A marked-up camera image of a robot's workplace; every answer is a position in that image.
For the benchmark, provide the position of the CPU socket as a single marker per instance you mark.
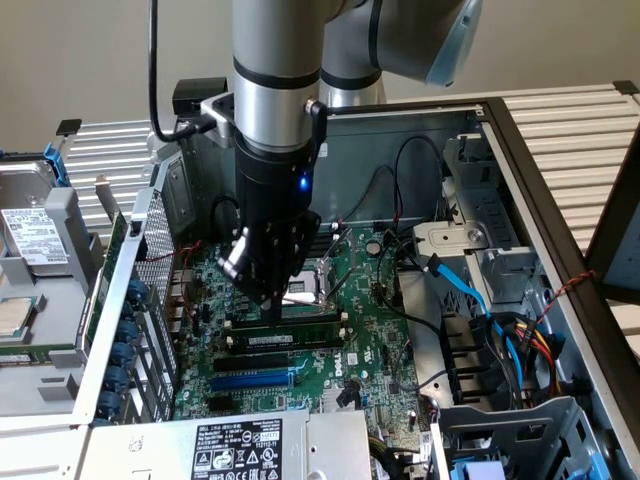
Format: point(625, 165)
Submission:
point(305, 285)

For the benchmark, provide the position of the round coin cell battery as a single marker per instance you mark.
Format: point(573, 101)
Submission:
point(372, 246)

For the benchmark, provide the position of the green motherboard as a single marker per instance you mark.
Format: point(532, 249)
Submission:
point(370, 320)

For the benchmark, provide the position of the blue plastic disk rail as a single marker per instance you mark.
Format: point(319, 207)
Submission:
point(57, 167)

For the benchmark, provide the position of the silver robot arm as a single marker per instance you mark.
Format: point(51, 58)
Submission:
point(275, 50)

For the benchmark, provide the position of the grey metal disk bay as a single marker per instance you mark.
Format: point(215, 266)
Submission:
point(450, 237)

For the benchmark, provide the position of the black table end cap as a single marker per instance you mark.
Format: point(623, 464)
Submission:
point(68, 127)
point(626, 86)

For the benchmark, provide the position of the blue card retention clip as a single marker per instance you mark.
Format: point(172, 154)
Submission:
point(110, 401)
point(137, 291)
point(117, 376)
point(122, 353)
point(128, 331)
point(128, 308)

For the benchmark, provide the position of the thin metal locking lever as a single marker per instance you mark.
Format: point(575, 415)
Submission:
point(302, 300)

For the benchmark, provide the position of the grey perforated drive cage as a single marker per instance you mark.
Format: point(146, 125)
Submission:
point(525, 425)

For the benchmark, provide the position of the silver CPU chip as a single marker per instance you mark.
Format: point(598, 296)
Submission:
point(15, 317)

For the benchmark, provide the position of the grey power supply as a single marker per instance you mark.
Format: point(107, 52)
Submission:
point(150, 450)

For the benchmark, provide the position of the RAM slot with white latches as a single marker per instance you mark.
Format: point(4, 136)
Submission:
point(327, 233)
point(327, 245)
point(300, 348)
point(344, 316)

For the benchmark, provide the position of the open grey PC case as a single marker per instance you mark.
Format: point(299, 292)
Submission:
point(375, 185)

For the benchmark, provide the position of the small silver heat sink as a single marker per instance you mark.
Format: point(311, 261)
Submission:
point(330, 400)

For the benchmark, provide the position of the silver hard disk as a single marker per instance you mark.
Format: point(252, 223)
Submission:
point(30, 240)

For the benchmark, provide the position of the black box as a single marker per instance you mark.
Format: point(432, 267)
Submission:
point(195, 92)

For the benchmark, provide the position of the grey parts rack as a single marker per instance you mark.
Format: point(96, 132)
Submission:
point(55, 310)

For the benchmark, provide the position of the dark leaning case panel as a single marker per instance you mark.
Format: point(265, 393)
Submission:
point(620, 250)

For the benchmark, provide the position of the long black expansion slot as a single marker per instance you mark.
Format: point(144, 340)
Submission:
point(250, 363)

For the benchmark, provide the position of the green graphics card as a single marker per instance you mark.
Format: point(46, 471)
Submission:
point(112, 245)

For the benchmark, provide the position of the metal socket cover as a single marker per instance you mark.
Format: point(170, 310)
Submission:
point(340, 250)

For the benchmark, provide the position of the black plastic duct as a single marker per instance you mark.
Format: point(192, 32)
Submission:
point(465, 370)

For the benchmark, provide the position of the short black expansion slot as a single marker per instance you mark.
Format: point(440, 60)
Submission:
point(222, 405)

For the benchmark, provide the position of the white case label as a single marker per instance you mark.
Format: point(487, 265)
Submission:
point(326, 150)

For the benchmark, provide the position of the green RAM stick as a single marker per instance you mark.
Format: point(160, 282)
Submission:
point(310, 332)
point(25, 359)

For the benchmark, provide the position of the pale blue drive caddy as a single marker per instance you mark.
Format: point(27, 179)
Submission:
point(480, 472)

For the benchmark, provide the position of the blue expansion slot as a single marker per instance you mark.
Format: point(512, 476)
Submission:
point(250, 384)

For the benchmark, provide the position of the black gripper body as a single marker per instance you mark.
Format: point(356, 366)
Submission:
point(272, 185)

